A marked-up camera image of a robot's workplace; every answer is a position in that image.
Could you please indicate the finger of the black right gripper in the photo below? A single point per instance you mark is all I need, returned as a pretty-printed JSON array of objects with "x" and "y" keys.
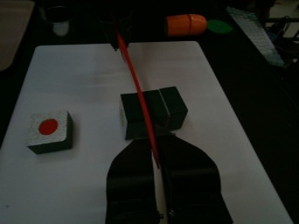
[
  {"x": 126, "y": 39},
  {"x": 114, "y": 42}
]

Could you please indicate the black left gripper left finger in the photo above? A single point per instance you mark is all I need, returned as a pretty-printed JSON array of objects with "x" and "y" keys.
[{"x": 130, "y": 180}]

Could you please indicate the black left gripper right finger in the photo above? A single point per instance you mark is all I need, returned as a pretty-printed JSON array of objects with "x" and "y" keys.
[{"x": 193, "y": 186}]

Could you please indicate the dark green toy sushi roll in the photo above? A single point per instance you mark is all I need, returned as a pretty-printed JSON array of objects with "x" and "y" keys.
[{"x": 171, "y": 108}]

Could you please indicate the sushi piece with red centre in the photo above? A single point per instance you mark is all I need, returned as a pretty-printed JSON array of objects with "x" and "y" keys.
[{"x": 48, "y": 127}]

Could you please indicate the white cutting board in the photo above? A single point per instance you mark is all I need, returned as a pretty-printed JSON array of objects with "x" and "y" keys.
[{"x": 90, "y": 75}]

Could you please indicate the orange toy carrot green top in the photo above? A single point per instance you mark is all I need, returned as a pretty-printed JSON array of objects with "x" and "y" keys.
[{"x": 186, "y": 25}]

